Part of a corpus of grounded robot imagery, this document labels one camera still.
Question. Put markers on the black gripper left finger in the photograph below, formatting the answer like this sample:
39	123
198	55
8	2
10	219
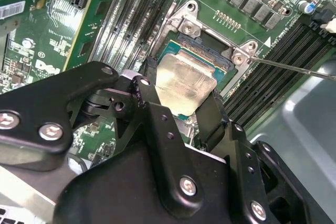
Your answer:
39	108

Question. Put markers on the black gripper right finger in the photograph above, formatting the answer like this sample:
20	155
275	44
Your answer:
244	161

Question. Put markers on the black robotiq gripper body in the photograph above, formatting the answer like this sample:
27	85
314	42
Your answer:
118	195

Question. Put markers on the silver topped CPU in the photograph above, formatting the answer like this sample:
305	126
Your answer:
183	82

